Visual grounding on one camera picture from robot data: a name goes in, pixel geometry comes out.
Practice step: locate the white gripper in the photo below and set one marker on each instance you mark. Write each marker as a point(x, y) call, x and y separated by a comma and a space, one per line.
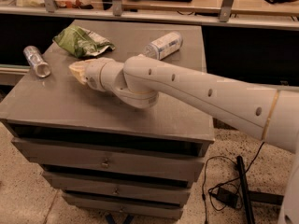
point(92, 74)

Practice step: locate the redbull can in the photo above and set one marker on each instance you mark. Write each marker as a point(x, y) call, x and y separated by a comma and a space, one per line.
point(36, 61)

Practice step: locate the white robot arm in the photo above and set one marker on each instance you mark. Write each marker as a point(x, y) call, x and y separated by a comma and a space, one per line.
point(264, 113)

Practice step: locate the clear plastic water bottle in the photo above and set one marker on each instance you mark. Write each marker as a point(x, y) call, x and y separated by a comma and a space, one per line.
point(163, 46)

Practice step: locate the green chip bag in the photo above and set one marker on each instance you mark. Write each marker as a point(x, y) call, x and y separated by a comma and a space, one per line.
point(82, 42)

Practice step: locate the grey drawer cabinet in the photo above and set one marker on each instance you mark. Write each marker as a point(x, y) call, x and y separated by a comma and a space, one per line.
point(102, 153)

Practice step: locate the black power adapter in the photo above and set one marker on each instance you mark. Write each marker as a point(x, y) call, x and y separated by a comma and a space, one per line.
point(227, 197)

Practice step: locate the black metal floor bar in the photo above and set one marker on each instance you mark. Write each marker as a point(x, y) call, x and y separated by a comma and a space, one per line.
point(245, 190)

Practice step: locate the metal railing frame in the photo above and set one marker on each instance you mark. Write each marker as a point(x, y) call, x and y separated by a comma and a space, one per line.
point(242, 13)

